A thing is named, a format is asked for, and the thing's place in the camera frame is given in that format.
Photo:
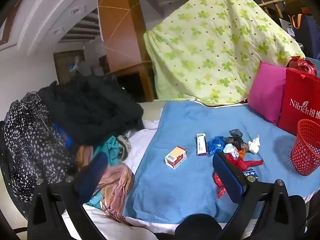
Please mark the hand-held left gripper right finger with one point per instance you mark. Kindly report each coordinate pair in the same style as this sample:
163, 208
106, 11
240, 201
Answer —
228, 177

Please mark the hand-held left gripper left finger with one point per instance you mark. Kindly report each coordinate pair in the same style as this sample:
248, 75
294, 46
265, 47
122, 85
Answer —
93, 175

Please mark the blue white packet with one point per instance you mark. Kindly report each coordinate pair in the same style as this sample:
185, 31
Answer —
250, 173

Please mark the orange wrapper scrap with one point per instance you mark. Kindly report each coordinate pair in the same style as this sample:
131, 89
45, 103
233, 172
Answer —
241, 153

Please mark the white blue wrapper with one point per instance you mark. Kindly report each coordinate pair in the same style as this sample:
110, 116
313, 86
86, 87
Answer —
230, 148

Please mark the blue plastic bag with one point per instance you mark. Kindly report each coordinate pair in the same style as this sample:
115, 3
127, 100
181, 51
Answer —
216, 143

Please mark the white tissue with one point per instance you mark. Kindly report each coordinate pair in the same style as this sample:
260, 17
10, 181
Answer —
253, 145

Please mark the black plastic bag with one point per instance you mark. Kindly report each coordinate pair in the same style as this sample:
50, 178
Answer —
235, 136

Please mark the purple white long box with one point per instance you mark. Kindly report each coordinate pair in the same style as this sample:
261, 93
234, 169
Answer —
201, 145

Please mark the orange white medicine box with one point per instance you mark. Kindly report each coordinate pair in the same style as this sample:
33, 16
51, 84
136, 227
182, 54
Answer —
175, 157

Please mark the red mesh basket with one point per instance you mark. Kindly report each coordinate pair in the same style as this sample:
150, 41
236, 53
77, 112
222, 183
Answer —
307, 155

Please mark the pink orange scarf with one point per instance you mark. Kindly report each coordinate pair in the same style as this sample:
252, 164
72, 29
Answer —
117, 180

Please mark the teal cloth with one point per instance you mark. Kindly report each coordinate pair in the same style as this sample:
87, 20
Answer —
110, 147

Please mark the blue cloth strip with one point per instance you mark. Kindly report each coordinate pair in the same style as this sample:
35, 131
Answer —
63, 135

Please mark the blue blanket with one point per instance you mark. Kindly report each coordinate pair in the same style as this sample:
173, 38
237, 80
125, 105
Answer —
175, 192

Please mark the black clothing pile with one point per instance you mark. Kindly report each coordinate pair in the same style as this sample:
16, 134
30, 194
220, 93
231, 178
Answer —
95, 110

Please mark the black white floral cloth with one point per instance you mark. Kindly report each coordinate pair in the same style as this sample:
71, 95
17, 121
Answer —
30, 142

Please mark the pink pillow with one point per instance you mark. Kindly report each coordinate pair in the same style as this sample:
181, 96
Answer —
267, 92

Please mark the brown lattice door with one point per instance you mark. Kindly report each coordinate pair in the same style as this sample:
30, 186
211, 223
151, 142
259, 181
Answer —
62, 65

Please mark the red shopping bag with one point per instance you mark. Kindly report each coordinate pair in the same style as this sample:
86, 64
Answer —
300, 87

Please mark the crumpled shiny red plastic bag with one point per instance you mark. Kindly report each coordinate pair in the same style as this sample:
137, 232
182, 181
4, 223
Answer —
301, 65

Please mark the green floral quilt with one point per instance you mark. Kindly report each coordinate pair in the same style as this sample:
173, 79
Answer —
212, 42

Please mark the light blue box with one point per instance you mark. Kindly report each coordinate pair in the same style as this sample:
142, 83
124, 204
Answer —
315, 63

